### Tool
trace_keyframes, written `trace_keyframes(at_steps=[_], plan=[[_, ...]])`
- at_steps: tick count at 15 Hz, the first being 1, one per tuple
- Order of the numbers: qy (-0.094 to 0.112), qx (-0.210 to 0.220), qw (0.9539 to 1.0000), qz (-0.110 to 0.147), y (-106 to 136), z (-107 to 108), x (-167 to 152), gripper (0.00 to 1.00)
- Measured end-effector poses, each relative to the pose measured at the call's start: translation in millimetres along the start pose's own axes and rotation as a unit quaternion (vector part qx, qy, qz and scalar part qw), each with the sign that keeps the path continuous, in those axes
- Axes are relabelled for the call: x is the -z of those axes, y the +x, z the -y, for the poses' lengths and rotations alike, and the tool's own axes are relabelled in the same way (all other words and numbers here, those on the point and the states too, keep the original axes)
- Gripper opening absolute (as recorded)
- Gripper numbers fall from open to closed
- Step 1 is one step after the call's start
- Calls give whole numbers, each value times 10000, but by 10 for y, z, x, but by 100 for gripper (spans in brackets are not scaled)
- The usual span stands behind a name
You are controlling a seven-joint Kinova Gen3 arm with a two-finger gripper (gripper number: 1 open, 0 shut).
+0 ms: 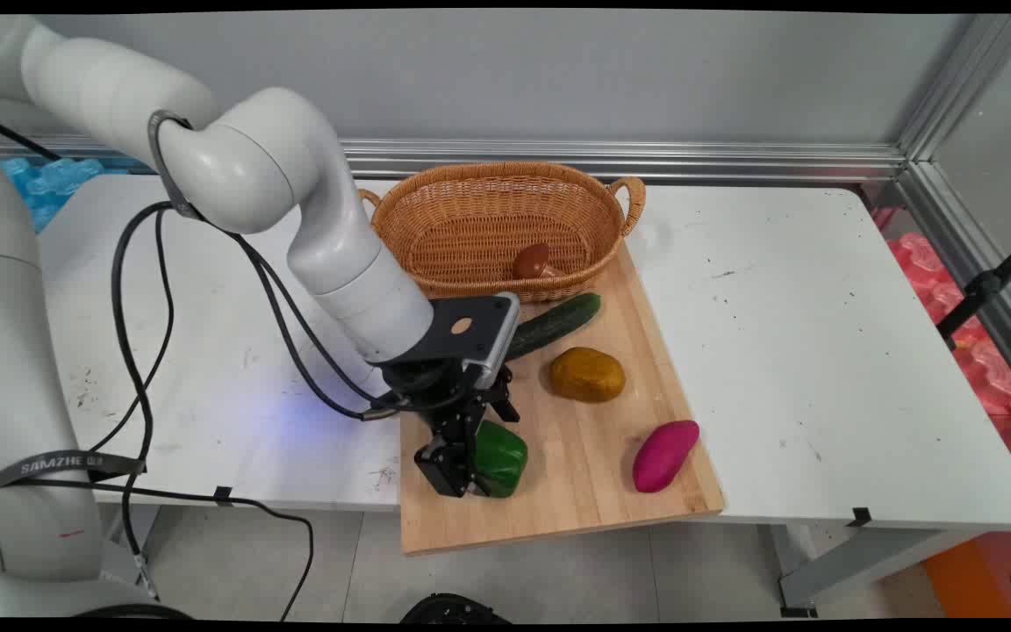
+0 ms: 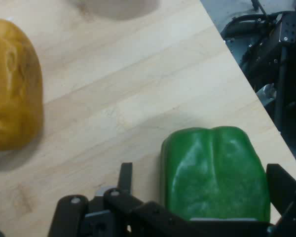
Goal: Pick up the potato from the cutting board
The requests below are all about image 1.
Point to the black tripod stand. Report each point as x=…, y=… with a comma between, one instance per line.
x=984, y=288

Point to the grey table leg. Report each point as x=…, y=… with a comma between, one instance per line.
x=128, y=544

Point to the orange floor mat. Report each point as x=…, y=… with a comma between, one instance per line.
x=966, y=584

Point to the brown toy mushroom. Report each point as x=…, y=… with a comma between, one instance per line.
x=532, y=261

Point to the aluminium frame corner post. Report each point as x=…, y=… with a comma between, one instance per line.
x=953, y=114

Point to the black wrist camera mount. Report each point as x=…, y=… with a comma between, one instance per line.
x=479, y=329

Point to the horizontal aluminium frame rail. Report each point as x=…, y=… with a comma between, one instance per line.
x=646, y=161

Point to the wooden cutting board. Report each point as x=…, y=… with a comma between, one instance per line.
x=593, y=465

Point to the black table edge clip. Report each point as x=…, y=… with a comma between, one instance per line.
x=860, y=517
x=223, y=496

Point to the yellow-brown toy potato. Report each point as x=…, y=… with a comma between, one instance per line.
x=587, y=375

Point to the pink bubble wrap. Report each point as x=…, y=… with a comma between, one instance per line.
x=979, y=351

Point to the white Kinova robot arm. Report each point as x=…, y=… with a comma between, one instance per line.
x=233, y=167

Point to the grey table leg frame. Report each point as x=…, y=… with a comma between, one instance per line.
x=856, y=562

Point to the purple toy sweet potato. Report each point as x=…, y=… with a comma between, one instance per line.
x=663, y=456

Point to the woven wicker basket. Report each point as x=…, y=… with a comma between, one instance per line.
x=479, y=219

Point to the dark green toy cucumber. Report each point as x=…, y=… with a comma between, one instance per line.
x=558, y=321

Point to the black round floor object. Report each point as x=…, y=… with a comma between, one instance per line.
x=453, y=610

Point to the green toy bell pepper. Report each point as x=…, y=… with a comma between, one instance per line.
x=503, y=461

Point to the blue bubble wrap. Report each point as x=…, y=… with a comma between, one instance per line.
x=49, y=180

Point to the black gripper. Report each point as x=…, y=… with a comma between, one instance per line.
x=435, y=386

